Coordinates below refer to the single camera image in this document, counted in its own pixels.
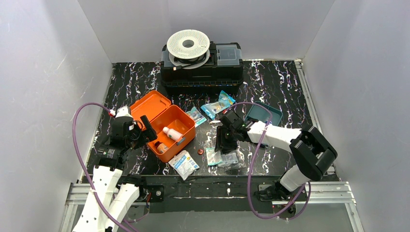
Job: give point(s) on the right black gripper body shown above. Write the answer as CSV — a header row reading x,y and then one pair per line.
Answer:
x,y
225,137

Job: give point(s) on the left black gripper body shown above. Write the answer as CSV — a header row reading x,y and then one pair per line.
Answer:
x,y
140,129

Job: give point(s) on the brown medicine bottle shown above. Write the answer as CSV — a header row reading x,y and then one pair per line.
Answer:
x,y
160,147

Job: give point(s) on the white medicine bottle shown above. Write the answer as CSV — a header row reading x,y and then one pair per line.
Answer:
x,y
172,133

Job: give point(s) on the orange medicine box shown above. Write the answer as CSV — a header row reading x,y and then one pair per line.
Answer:
x,y
161,113

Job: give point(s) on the teal divided tray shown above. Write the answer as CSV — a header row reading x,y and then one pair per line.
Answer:
x,y
262,112

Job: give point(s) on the clear bag with teal packet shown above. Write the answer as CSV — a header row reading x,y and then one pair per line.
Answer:
x,y
231,160

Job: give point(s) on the teal bandage packet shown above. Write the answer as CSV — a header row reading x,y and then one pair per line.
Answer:
x,y
213,157

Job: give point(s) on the white blue medicine sachet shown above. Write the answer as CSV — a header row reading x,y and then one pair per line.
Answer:
x,y
184,164

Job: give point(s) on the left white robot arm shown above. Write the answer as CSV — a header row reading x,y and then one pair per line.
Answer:
x,y
111,195

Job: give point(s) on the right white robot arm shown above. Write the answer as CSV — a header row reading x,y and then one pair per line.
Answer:
x,y
311,151

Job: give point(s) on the blue cotton swab packet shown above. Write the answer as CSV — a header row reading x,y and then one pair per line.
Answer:
x,y
224,102

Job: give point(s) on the small teal packet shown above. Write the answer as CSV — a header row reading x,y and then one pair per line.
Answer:
x,y
196,116

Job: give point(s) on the black plastic toolbox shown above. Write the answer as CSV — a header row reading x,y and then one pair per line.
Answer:
x,y
220,68

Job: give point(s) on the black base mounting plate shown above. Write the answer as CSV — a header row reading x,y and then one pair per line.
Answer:
x,y
170,193

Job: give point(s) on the white filament spool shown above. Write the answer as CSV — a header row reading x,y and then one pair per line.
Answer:
x,y
188,49

